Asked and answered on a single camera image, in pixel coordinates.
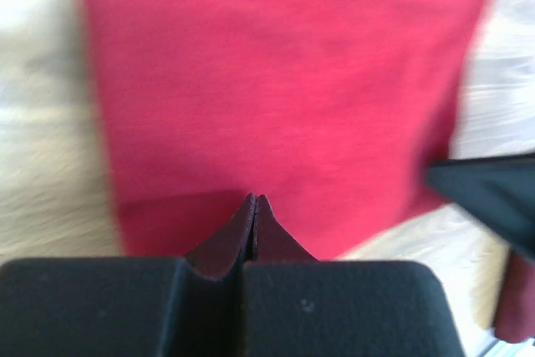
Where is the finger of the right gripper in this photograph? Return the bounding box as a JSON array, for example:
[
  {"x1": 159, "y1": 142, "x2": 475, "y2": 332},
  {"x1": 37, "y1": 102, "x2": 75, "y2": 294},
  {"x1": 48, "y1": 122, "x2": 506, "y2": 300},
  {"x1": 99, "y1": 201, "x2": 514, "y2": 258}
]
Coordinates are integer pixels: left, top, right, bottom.
[{"x1": 427, "y1": 154, "x2": 534, "y2": 257}]

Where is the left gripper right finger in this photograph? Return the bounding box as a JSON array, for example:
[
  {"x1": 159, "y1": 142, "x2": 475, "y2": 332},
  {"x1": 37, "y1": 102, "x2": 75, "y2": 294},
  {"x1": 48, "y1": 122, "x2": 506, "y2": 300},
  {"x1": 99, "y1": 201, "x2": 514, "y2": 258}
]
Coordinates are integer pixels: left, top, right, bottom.
[{"x1": 242, "y1": 196, "x2": 464, "y2": 356}]

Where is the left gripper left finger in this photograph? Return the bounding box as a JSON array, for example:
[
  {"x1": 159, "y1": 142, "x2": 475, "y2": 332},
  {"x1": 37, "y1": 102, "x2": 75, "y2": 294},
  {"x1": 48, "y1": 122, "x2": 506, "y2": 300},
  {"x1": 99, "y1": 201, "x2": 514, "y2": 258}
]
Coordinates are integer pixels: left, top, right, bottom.
[{"x1": 1, "y1": 195, "x2": 256, "y2": 356}]

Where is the red t-shirt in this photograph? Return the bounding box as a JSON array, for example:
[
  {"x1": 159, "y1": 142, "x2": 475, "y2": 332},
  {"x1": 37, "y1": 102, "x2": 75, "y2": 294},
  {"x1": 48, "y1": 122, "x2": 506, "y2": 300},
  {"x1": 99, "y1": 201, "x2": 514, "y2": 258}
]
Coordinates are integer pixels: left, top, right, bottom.
[{"x1": 84, "y1": 0, "x2": 486, "y2": 259}]

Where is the folded dark maroon t-shirt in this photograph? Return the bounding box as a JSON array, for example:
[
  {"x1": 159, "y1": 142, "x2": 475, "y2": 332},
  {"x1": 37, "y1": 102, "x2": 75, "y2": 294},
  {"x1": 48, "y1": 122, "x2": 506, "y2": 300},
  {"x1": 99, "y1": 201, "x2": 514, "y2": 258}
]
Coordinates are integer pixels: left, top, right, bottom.
[{"x1": 493, "y1": 250, "x2": 535, "y2": 344}]

